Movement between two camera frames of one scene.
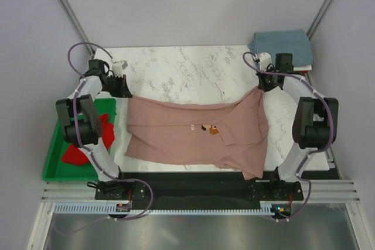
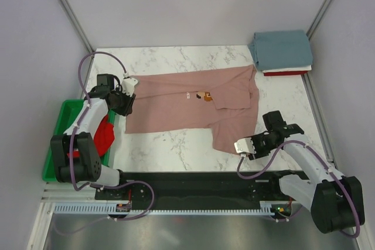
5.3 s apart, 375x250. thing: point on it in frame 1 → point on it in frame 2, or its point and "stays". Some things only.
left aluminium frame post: [68, 9] stays
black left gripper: [123, 91] → [128, 108]
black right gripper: [266, 88] → [258, 154]
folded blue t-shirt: [295, 42] stays
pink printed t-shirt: [231, 133] → [222, 102]
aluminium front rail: [323, 190] stays
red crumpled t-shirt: [74, 156] stays
